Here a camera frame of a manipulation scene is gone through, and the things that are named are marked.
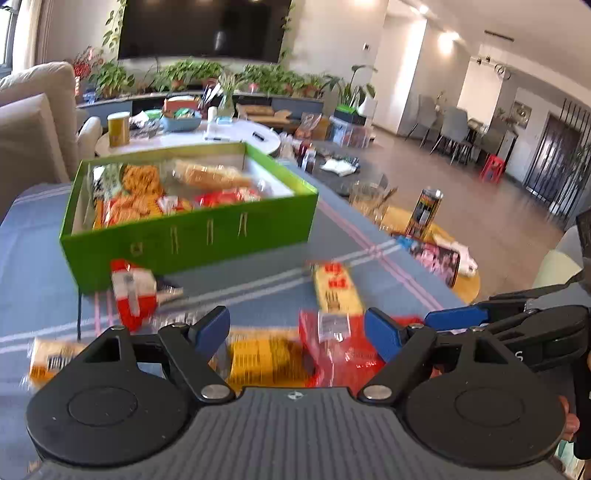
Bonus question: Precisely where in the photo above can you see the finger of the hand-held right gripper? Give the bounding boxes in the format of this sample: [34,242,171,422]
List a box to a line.
[472,271,591,310]
[424,305,534,332]

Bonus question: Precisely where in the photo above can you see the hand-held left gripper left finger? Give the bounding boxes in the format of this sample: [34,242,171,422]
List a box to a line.
[83,305,236,404]

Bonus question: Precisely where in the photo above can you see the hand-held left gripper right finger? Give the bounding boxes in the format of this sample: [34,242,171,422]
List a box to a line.
[359,307,509,403]

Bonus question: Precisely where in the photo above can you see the red plastic snack packet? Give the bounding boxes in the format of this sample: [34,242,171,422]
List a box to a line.
[298,309,426,387]

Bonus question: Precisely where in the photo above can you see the yellow packet with red labels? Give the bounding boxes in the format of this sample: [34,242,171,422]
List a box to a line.
[312,262,366,318]

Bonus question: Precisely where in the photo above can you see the golden yellow snack packet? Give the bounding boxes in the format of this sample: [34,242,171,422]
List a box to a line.
[225,329,315,388]

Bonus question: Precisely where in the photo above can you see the red and white snack packet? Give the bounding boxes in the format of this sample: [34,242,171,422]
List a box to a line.
[110,258,184,332]

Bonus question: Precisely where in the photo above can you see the green cardboard box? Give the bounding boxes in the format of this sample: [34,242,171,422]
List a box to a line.
[59,142,320,294]

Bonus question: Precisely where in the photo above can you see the small red packet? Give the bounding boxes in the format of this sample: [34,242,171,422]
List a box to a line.
[194,187,262,209]

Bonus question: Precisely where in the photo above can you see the golden bread snack packet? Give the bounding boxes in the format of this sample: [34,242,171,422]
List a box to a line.
[173,159,254,191]

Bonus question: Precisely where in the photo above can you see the pale yellow snack packet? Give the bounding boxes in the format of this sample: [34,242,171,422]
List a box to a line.
[28,336,90,389]

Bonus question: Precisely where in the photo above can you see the person's right hand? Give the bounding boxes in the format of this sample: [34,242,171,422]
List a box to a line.
[556,394,580,444]

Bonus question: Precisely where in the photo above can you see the yellow round mat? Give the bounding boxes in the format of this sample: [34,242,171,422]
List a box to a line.
[379,208,481,303]

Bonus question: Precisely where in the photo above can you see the printed glossy magazine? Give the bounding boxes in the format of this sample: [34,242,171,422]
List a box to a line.
[394,234,462,288]

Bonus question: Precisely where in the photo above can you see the black drink can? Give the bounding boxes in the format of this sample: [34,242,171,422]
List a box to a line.
[405,188,444,240]

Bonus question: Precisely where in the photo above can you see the clear drinking glass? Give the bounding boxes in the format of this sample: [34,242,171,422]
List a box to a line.
[348,181,391,227]

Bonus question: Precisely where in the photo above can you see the red plastic stool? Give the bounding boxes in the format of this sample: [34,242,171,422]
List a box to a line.
[480,154,506,184]

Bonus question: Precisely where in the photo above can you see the black slatted screen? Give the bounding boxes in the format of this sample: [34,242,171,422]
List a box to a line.
[526,99,591,227]

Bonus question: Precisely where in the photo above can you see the dark round low table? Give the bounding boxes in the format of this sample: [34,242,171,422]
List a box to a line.
[277,141,389,199]

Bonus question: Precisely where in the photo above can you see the white paper sheet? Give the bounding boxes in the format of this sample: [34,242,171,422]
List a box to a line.
[321,158,358,176]

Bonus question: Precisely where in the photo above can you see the blue striped tablecloth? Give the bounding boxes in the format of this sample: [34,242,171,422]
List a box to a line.
[0,182,467,480]

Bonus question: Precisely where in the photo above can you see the grey dining chair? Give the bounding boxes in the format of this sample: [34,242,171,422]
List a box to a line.
[406,95,439,148]
[431,107,474,164]

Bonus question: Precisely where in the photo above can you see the cluster of small bottles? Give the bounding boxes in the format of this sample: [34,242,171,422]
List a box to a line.
[297,141,320,175]

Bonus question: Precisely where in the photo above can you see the white round coffee table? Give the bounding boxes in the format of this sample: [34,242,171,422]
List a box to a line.
[95,117,281,160]

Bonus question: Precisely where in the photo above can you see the clear storage bin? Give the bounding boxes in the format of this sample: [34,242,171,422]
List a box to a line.
[329,115,375,148]

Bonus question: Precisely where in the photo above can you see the blue tray on table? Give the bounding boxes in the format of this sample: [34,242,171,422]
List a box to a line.
[160,111,203,132]

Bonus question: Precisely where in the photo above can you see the plastic bag of fruit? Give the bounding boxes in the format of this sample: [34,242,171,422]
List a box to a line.
[295,113,321,141]

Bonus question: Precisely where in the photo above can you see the open cardboard box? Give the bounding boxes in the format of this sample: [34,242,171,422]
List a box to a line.
[235,104,289,130]

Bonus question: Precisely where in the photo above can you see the yellow can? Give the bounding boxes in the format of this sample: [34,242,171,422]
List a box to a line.
[107,112,131,147]

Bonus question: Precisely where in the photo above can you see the green and black box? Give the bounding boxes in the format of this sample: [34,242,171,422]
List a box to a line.
[333,105,365,125]

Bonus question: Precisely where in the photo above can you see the glass vase with plant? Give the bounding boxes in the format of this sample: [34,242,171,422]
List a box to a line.
[215,69,250,118]

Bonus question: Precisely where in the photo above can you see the orange red box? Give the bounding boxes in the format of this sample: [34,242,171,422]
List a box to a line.
[163,96,197,114]

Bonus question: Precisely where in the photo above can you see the long television cabinet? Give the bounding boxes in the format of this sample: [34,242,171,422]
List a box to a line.
[76,90,324,125]

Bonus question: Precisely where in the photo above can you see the tall leafy floor plant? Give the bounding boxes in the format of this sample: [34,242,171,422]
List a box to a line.
[323,65,377,109]

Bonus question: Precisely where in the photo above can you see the beige armchair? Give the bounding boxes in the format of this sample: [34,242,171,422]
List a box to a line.
[0,61,103,217]

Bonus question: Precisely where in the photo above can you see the row of potted green plants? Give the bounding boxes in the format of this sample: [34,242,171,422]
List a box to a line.
[90,59,329,99]

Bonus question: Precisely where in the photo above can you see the red berry flowers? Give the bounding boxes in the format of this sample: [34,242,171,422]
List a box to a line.
[73,46,105,77]

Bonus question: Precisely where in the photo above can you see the trailing ivy vine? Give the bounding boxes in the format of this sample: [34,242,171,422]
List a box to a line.
[102,0,296,65]

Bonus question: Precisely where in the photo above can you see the dark framed window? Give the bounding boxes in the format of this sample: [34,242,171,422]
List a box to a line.
[0,0,21,70]

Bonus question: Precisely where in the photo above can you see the framed wall picture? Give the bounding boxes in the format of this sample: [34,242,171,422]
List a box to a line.
[510,100,532,129]

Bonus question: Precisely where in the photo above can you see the black wall television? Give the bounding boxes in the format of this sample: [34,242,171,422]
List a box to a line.
[117,0,294,64]

